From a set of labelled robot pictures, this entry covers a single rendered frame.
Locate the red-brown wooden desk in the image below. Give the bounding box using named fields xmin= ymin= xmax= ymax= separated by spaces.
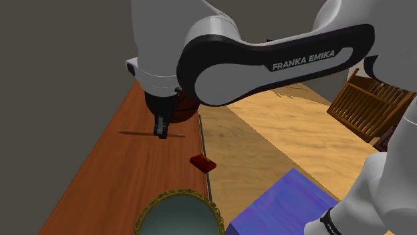
xmin=38 ymin=79 xmax=213 ymax=235

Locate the oval mirror with gold frame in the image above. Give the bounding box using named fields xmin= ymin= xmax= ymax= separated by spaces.
xmin=134 ymin=189 xmax=227 ymax=235

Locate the small red box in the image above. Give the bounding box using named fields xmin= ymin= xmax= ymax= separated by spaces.
xmin=189 ymin=154 xmax=218 ymax=174

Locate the blue purple robot stand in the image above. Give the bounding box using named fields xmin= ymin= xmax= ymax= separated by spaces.
xmin=225 ymin=168 xmax=340 ymax=235

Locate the thin brown pencil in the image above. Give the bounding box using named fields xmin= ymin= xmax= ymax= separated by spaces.
xmin=118 ymin=130 xmax=187 ymax=138

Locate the brown wooden crib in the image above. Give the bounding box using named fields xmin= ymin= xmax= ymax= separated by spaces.
xmin=326 ymin=67 xmax=417 ymax=144

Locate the brown basketball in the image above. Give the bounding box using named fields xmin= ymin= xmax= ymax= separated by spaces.
xmin=168 ymin=90 xmax=200 ymax=124

